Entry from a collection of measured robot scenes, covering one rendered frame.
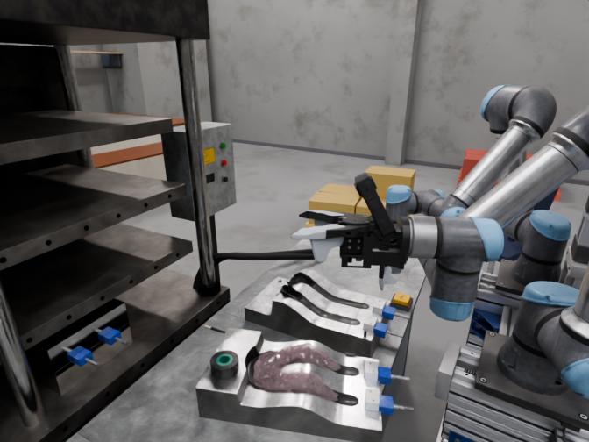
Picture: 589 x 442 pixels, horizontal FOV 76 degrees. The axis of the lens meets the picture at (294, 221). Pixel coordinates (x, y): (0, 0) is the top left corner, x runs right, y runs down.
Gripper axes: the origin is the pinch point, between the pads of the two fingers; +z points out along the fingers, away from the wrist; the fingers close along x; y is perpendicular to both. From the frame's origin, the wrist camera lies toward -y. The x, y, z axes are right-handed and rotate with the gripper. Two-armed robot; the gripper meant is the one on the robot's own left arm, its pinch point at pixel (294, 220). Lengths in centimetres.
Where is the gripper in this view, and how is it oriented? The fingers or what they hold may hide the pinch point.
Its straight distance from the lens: 67.9
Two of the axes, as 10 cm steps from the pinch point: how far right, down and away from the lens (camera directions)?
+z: -9.9, -0.4, 0.9
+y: -0.1, 9.7, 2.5
